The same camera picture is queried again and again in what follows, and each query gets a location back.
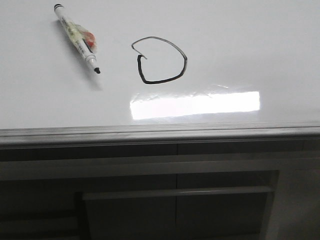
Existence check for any white black whiteboard marker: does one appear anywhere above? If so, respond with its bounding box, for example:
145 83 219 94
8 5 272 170
53 3 101 74

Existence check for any white whiteboard with metal frame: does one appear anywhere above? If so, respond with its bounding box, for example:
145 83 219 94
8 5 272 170
0 0 320 149

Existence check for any grey table frame below board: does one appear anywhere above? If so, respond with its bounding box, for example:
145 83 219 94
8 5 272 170
0 138 320 240

